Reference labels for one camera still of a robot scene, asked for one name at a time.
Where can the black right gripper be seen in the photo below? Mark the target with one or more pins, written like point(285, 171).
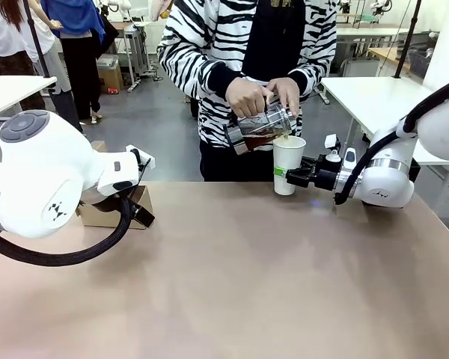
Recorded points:
point(327, 174)

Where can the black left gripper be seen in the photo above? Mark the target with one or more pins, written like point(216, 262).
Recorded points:
point(141, 216)

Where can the white paper cup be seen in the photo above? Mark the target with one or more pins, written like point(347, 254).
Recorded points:
point(286, 157)

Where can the brown cardboard cup carrier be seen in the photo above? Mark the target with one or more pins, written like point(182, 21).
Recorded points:
point(97, 217)

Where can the glass pitcher with dark drink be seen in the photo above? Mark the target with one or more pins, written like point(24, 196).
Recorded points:
point(258, 129)

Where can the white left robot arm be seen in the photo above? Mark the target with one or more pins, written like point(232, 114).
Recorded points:
point(41, 168)

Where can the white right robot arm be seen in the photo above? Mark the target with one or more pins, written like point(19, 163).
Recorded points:
point(389, 175)

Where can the person's right forearm zebra sleeve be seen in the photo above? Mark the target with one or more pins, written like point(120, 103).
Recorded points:
point(194, 67)

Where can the person's left forearm zebra sleeve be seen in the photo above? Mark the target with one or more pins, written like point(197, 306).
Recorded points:
point(316, 67)

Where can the person's left hand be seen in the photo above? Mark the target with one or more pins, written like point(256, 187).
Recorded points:
point(287, 91)

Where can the person's right hand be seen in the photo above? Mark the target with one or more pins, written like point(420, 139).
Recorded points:
point(247, 97)

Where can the large white side table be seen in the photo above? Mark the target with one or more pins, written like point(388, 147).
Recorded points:
point(370, 99)

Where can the brown cardboard box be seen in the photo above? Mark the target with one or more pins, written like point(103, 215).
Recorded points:
point(110, 80)

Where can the light wooden table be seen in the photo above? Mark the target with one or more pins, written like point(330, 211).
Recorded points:
point(387, 54)

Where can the long white background table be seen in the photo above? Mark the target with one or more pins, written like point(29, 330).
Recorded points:
point(370, 31)

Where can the person in zebra sweater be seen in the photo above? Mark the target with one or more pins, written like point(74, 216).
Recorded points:
point(224, 41)

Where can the bystander in blue top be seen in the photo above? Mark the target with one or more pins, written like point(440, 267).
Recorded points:
point(78, 56)

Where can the small white side table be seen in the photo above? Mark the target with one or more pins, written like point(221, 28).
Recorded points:
point(7, 91)

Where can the bystander in white top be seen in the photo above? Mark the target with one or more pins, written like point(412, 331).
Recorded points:
point(3, 33)

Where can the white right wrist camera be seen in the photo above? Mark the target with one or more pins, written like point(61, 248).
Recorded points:
point(338, 151)

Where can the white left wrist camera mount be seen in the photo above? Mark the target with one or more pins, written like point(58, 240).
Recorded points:
point(144, 157)

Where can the black camera stand pole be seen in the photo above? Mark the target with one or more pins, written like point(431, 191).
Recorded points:
point(37, 46)
point(408, 37)

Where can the grey metal frame table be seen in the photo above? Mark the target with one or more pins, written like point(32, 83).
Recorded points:
point(134, 45)

